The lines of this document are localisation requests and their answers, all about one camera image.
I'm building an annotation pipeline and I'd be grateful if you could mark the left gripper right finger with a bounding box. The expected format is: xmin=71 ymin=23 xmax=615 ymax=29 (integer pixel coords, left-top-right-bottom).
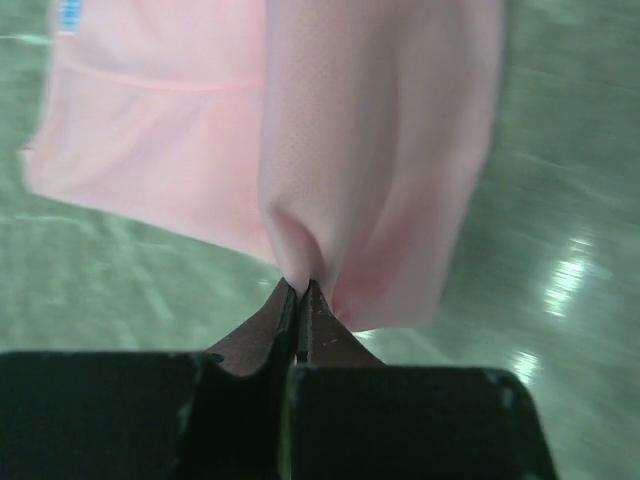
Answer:
xmin=287 ymin=283 xmax=557 ymax=479

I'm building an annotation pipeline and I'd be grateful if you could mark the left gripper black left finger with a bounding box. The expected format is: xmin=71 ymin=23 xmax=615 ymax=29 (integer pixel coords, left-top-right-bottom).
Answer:
xmin=1 ymin=282 xmax=297 ymax=479

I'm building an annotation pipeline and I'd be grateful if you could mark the pink t shirt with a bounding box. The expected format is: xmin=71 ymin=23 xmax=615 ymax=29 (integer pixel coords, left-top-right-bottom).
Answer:
xmin=23 ymin=0 xmax=506 ymax=331

